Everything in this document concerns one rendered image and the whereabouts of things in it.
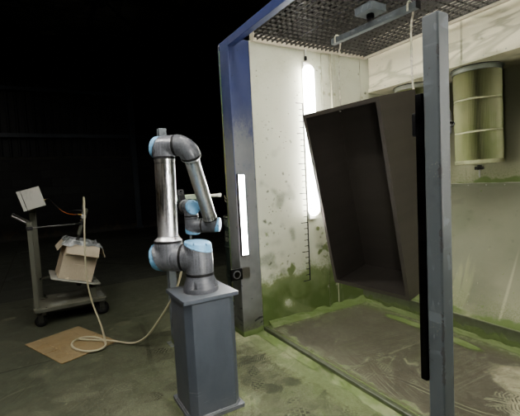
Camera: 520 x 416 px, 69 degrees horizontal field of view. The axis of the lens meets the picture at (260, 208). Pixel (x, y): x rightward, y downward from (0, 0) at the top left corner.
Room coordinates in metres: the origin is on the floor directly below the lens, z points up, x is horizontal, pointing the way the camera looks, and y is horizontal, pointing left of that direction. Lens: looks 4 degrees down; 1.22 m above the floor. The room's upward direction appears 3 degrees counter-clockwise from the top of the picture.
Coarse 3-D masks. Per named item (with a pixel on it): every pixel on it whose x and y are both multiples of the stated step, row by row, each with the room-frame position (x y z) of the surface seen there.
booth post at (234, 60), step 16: (224, 48) 2.92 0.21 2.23; (240, 48) 2.92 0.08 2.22; (224, 64) 2.94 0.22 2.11; (240, 64) 2.92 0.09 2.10; (224, 80) 2.95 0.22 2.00; (240, 80) 2.92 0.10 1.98; (224, 96) 2.97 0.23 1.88; (240, 96) 2.91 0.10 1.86; (224, 112) 2.98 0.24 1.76; (240, 112) 2.91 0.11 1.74; (224, 128) 3.00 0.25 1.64; (240, 128) 2.91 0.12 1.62; (240, 144) 2.90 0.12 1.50; (240, 160) 2.90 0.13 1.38; (256, 192) 2.96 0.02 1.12; (256, 208) 2.96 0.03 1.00; (256, 224) 2.95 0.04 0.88; (256, 240) 2.95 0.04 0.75; (240, 256) 2.87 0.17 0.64; (256, 256) 2.94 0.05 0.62; (256, 272) 2.94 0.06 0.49; (240, 288) 2.88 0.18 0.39; (256, 288) 2.94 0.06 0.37; (240, 304) 2.90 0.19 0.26; (256, 304) 2.93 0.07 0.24; (240, 320) 2.91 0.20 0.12; (256, 320) 2.93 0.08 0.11
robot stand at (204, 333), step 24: (168, 288) 2.08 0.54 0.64; (192, 312) 1.85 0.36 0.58; (216, 312) 1.91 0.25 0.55; (192, 336) 1.85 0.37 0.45; (216, 336) 1.91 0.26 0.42; (192, 360) 1.85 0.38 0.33; (216, 360) 1.91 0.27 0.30; (192, 384) 1.85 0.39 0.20; (216, 384) 1.90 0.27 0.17; (192, 408) 1.86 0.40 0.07; (216, 408) 1.90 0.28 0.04
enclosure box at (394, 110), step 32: (384, 96) 2.07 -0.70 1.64; (320, 128) 2.63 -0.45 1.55; (352, 128) 2.67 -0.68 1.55; (384, 128) 2.07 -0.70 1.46; (320, 160) 2.62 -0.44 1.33; (352, 160) 2.74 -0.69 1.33; (384, 160) 2.52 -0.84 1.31; (320, 192) 2.61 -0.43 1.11; (352, 192) 2.81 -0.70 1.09; (384, 192) 2.58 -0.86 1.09; (416, 192) 2.24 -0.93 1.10; (352, 224) 2.80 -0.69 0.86; (384, 224) 2.64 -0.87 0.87; (416, 224) 2.24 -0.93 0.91; (352, 256) 2.80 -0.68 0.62; (384, 256) 2.71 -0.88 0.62; (416, 256) 2.24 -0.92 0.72; (384, 288) 2.41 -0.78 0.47; (416, 288) 2.23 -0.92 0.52
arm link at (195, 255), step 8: (192, 240) 2.03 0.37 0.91; (200, 240) 2.04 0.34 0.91; (208, 240) 2.05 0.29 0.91; (184, 248) 1.99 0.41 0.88; (192, 248) 1.95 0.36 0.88; (200, 248) 1.95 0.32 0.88; (208, 248) 1.98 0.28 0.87; (184, 256) 1.96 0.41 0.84; (192, 256) 1.95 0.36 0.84; (200, 256) 1.95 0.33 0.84; (208, 256) 1.98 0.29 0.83; (184, 264) 1.97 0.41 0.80; (192, 264) 1.95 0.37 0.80; (200, 264) 1.95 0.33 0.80; (208, 264) 1.97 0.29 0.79; (192, 272) 1.95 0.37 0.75; (200, 272) 1.95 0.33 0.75; (208, 272) 1.97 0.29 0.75
